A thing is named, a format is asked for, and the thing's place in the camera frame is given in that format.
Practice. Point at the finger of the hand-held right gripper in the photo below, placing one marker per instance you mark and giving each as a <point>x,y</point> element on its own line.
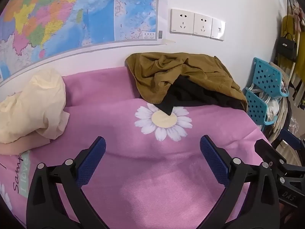
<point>292,141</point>
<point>268,150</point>

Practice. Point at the white cloth bundle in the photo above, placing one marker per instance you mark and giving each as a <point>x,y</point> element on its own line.
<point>271,108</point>

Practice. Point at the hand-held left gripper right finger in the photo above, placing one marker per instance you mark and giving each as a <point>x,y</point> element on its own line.
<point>212,158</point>

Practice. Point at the blue perforated plastic basket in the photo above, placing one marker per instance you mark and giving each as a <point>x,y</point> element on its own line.
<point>256,107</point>
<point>265,76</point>

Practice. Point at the beige hanging ornament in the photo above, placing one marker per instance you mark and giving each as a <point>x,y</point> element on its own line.
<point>296,14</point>

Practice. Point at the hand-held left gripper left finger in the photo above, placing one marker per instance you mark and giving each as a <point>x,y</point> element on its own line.
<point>93,158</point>

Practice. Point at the olive brown pants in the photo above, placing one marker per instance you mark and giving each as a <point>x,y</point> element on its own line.
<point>164,76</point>

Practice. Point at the black handbag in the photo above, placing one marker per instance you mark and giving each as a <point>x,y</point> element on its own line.
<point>287,49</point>

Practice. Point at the black garment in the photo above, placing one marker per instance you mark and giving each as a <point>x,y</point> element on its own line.
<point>195,93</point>

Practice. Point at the colourful wall map poster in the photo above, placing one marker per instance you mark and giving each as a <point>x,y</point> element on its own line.
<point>47,16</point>

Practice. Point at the cream garment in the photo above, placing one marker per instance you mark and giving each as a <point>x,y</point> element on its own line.
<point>35,105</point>

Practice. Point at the peach cloth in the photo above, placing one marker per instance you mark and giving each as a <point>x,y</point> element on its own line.
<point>16,146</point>

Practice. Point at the yellow hanging garment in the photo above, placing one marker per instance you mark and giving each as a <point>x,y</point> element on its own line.
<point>289,26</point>

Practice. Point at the pink floral bed sheet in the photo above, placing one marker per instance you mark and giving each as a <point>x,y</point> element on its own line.
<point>143,171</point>

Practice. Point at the white wall socket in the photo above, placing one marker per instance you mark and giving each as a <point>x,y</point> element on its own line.
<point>181,21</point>
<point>202,23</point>

